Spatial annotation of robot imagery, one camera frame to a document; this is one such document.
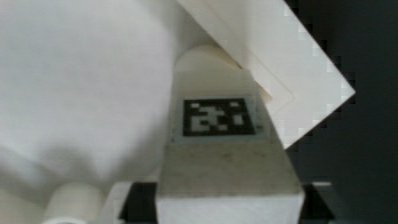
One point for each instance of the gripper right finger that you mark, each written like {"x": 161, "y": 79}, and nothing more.
{"x": 321, "y": 209}

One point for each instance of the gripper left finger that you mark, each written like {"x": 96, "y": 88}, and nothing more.
{"x": 113, "y": 204}

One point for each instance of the white square table top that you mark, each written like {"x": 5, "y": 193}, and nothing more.
{"x": 87, "y": 57}

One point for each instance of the white table leg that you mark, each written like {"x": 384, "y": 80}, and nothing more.
{"x": 227, "y": 181}

